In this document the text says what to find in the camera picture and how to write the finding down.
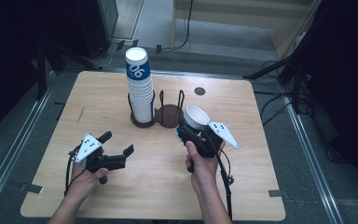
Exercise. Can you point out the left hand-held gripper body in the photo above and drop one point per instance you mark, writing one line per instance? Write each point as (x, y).
(105, 161)

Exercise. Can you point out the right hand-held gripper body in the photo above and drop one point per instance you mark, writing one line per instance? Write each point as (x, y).
(208, 144)

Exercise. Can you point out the blue-banded white paper cup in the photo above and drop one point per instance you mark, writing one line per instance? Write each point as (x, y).
(195, 117)

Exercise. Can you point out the stack of white paper cups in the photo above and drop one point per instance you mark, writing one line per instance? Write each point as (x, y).
(140, 93)

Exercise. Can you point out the person's right hand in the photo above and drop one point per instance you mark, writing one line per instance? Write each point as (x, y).
(203, 169)

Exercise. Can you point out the person's left hand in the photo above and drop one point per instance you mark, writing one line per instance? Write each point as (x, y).
(82, 182)

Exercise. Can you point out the grey tape strip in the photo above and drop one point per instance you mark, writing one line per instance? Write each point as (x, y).
(31, 188)
(275, 193)

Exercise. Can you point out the black metal stand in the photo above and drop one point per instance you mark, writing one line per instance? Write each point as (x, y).
(289, 67)

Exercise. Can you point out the aluminium floor rail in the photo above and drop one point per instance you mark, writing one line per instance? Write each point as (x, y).
(15, 143)
(310, 158)

